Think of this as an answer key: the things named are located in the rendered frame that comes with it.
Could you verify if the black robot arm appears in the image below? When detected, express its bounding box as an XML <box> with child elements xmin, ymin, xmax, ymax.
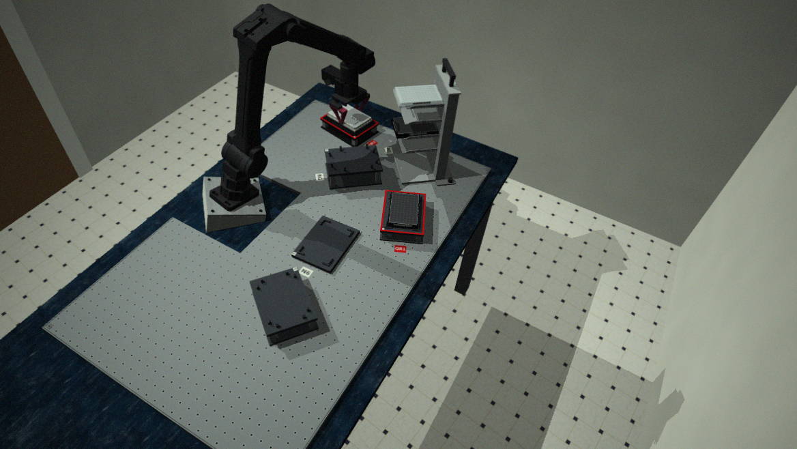
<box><xmin>209</xmin><ymin>3</ymin><xmax>375</xmax><ymax>212</ymax></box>

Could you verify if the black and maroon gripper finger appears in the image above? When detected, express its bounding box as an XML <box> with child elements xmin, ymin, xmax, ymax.
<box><xmin>329</xmin><ymin>105</ymin><xmax>347</xmax><ymax>124</ymax></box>
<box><xmin>355</xmin><ymin>97</ymin><xmax>370</xmax><ymax>112</ymax></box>

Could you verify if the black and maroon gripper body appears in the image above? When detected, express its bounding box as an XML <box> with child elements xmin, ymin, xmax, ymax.
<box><xmin>329</xmin><ymin>80</ymin><xmax>370</xmax><ymax>109</ymax></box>

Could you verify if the grey shelf rack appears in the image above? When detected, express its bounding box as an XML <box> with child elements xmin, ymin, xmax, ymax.
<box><xmin>393</xmin><ymin>68</ymin><xmax>459</xmax><ymax>185</ymax></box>

